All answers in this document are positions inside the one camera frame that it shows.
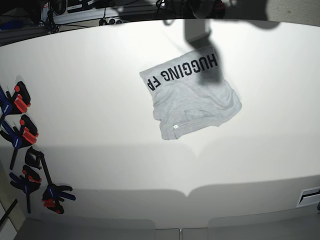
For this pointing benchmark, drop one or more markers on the grey T-shirt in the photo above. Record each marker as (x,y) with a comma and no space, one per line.
(189,93)

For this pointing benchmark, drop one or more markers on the large black blue bar clamp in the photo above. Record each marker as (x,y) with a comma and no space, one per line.
(53,194)

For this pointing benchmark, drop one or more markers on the blue orange bar clamp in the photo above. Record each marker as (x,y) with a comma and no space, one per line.
(15,104)
(25,136)
(28,183)

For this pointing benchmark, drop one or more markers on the top blue orange bar clamp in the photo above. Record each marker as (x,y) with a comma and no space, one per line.
(15,104)

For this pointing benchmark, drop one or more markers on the aluminium frame rail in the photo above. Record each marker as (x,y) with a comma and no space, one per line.
(74,21)

